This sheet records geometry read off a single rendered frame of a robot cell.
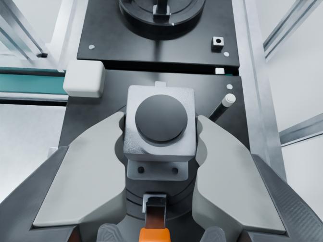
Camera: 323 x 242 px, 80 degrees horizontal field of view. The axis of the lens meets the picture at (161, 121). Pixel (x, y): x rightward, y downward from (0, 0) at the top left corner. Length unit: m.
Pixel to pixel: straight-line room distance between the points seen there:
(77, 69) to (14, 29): 0.08
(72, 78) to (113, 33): 0.10
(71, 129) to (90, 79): 0.07
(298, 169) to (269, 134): 0.15
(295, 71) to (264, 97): 0.21
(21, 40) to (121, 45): 0.13
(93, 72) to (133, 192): 0.15
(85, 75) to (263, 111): 0.25
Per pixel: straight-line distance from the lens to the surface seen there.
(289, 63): 0.53
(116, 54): 0.31
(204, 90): 0.28
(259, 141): 0.29
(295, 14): 0.37
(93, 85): 0.26
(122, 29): 0.34
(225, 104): 0.16
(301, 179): 0.44
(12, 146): 0.36
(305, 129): 0.32
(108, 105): 0.27
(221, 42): 0.32
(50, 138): 0.34
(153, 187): 0.22
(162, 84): 0.17
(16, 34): 0.31
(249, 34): 0.38
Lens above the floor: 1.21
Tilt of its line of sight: 71 degrees down
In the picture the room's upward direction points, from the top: 8 degrees clockwise
